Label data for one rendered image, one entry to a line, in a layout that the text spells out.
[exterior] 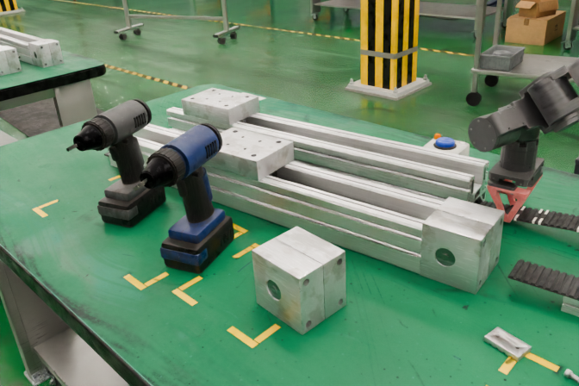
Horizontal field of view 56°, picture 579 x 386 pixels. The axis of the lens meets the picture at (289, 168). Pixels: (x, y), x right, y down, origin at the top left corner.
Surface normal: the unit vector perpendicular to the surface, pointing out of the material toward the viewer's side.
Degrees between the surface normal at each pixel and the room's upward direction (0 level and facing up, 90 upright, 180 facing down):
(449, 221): 0
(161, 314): 0
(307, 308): 90
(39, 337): 90
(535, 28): 89
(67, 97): 90
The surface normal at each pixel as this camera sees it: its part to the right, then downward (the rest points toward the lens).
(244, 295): -0.06, -0.91
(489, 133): -0.85, 0.26
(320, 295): 0.67, 0.28
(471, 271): -0.61, 0.37
